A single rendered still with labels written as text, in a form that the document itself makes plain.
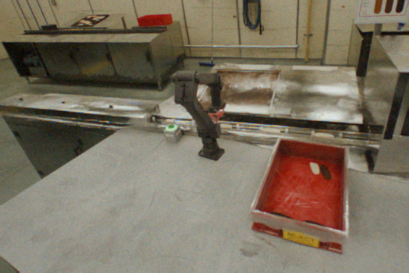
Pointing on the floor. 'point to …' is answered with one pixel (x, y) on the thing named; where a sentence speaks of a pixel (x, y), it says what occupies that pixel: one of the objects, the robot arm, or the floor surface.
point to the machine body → (59, 137)
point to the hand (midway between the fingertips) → (218, 118)
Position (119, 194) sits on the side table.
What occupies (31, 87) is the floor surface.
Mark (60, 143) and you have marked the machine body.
